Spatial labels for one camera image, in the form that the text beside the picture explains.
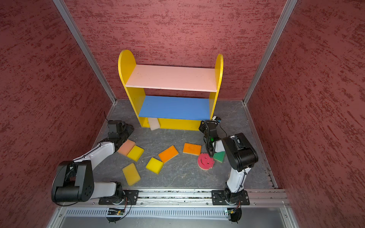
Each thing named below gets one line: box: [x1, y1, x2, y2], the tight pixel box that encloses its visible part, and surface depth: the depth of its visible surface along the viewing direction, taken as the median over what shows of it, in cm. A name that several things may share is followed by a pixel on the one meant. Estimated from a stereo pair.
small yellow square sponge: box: [145, 157, 164, 175], surface depth 86 cm
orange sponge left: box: [158, 145, 180, 164], surface depth 91 cm
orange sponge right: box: [182, 142, 202, 156], surface depth 94 cm
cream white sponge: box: [148, 117, 161, 131], surface depth 105 cm
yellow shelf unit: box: [117, 49, 224, 131], surface depth 81 cm
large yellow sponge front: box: [122, 162, 141, 187], surface depth 83 cm
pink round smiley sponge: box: [197, 152, 215, 171], surface depth 86 cm
